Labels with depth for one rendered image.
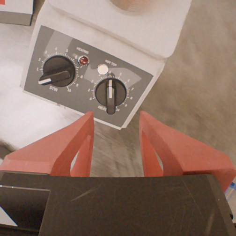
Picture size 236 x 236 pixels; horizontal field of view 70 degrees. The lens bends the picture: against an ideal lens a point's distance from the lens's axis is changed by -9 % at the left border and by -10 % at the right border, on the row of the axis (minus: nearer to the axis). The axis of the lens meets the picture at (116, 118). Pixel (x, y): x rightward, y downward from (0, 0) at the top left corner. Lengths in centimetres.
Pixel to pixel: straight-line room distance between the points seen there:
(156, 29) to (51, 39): 9
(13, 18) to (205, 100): 29
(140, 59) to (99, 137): 12
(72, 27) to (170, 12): 9
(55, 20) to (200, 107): 23
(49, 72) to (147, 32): 10
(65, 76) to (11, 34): 11
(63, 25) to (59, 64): 4
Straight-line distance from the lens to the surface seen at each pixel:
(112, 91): 17
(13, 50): 25
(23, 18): 26
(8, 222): 26
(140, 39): 17
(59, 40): 18
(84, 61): 18
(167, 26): 18
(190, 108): 29
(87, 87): 19
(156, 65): 19
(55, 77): 17
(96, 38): 18
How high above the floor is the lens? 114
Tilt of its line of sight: 74 degrees down
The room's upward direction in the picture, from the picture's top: 118 degrees clockwise
